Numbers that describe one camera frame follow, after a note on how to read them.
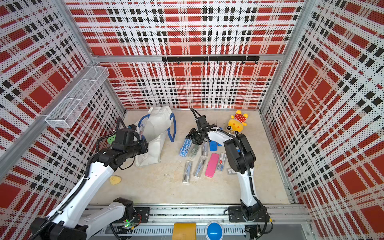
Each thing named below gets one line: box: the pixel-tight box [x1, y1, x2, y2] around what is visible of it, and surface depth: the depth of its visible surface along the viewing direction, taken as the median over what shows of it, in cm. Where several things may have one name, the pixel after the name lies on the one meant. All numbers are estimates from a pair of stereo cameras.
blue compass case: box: [179, 138, 193, 158], surface depth 95 cm
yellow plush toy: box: [226, 110, 249, 135], surface depth 109 cm
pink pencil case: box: [205, 153, 220, 178], surface depth 93 cm
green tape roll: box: [107, 134, 116, 145], surface depth 58 cm
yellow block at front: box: [172, 222, 197, 240], surface depth 72 cm
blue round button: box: [207, 222, 223, 240], surface depth 70 cm
